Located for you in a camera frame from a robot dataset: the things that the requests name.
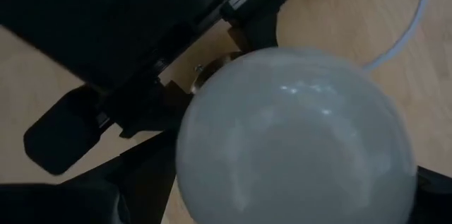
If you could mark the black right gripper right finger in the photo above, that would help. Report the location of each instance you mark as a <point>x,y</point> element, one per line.
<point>434,203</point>

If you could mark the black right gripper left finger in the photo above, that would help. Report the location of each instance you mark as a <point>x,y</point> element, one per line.
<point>88,203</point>

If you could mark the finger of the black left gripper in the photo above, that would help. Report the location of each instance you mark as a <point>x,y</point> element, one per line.
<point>259,22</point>
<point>152,111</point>

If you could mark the brass lamp socket base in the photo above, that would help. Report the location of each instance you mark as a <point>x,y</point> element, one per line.
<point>208,72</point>

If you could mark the white globe lightbulb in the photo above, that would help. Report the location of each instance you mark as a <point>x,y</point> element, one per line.
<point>296,146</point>

